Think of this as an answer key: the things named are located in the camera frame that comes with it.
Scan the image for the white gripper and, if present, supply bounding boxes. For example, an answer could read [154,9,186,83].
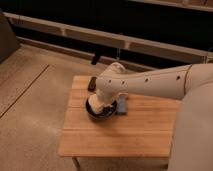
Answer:
[88,90,116,114]

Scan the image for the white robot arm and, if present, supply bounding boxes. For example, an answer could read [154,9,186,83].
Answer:
[88,62,190,114]

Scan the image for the dark ceramic bowl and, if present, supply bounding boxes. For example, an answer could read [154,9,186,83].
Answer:
[85,95,117,120]

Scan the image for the blue sponge block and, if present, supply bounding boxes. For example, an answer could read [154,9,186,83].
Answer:
[117,94,127,115]

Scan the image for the wooden table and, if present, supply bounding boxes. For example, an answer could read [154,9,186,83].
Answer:
[58,76,180,158]

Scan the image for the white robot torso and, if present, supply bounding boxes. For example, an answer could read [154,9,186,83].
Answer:
[168,63,213,171]

